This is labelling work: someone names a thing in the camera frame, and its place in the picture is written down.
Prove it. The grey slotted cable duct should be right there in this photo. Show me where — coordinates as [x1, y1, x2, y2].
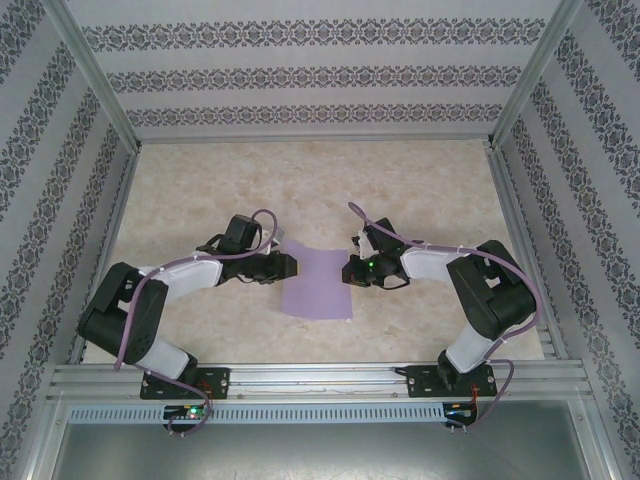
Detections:
[67, 402, 446, 424]

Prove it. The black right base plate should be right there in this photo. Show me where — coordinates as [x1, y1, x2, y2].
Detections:
[407, 364, 499, 400]

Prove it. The purple paper sheet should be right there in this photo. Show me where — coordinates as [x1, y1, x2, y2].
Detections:
[279, 238, 355, 321]

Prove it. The aluminium back rail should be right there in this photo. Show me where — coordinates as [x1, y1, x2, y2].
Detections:
[137, 128, 496, 147]

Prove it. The circuit board with green light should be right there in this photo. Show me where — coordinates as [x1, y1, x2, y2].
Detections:
[163, 404, 209, 421]

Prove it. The aluminium side rail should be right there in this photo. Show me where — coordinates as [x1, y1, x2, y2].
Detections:
[485, 147, 570, 361]
[67, 147, 144, 366]

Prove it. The aluminium corner post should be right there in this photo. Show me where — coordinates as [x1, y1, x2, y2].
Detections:
[487, 0, 591, 149]
[47, 0, 144, 154]

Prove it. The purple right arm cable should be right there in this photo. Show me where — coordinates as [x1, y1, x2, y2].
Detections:
[347, 201, 546, 436]

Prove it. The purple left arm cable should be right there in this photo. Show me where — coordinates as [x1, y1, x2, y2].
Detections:
[113, 208, 281, 436]

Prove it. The long aluminium base rail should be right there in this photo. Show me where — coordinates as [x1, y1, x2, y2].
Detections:
[47, 357, 594, 401]

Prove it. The small circuit board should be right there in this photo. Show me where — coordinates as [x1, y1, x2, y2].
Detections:
[443, 402, 479, 426]

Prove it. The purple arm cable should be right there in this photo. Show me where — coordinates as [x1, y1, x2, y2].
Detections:
[347, 201, 546, 436]
[113, 208, 281, 436]

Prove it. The aluminium frame bar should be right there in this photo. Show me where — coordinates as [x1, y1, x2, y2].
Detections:
[569, 397, 629, 480]
[19, 397, 69, 480]

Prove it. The grey metal sheet panel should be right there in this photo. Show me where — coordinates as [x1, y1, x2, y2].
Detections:
[49, 422, 609, 480]

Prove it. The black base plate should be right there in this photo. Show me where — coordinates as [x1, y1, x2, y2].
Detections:
[138, 367, 232, 401]
[407, 364, 499, 400]

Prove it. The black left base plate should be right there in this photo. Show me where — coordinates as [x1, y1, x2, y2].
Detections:
[138, 367, 232, 401]

